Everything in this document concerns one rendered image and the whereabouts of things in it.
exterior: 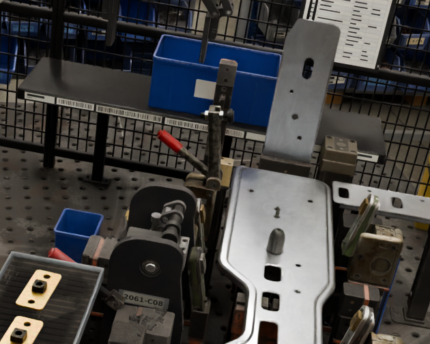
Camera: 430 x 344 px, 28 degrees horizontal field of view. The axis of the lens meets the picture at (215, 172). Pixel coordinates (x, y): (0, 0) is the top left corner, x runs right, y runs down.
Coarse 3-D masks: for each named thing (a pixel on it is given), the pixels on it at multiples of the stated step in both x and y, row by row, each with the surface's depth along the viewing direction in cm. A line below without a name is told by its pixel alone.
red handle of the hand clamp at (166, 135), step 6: (162, 132) 169; (168, 132) 170; (162, 138) 170; (168, 138) 170; (174, 138) 171; (168, 144) 170; (174, 144) 170; (180, 144) 171; (174, 150) 171; (180, 150) 171; (186, 150) 172; (186, 156) 171; (192, 156) 172; (192, 162) 172; (198, 162) 172; (198, 168) 172; (204, 168) 172; (204, 174) 173
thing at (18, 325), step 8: (16, 320) 112; (24, 320) 112; (32, 320) 112; (8, 328) 110; (16, 328) 109; (24, 328) 111; (32, 328) 111; (40, 328) 111; (8, 336) 109; (16, 336) 108; (24, 336) 108; (32, 336) 110
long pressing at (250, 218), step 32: (256, 192) 184; (288, 192) 186; (320, 192) 188; (224, 224) 171; (256, 224) 173; (288, 224) 175; (320, 224) 177; (224, 256) 161; (256, 256) 163; (288, 256) 164; (320, 256) 166; (256, 288) 154; (288, 288) 155; (320, 288) 157; (256, 320) 146; (288, 320) 147; (320, 320) 149
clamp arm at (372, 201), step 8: (368, 200) 167; (376, 200) 165; (360, 208) 167; (368, 208) 165; (376, 208) 165; (360, 216) 167; (368, 216) 166; (352, 224) 171; (360, 224) 167; (368, 224) 167; (352, 232) 169; (360, 232) 168; (344, 240) 171; (352, 240) 169; (344, 248) 170; (352, 248) 170
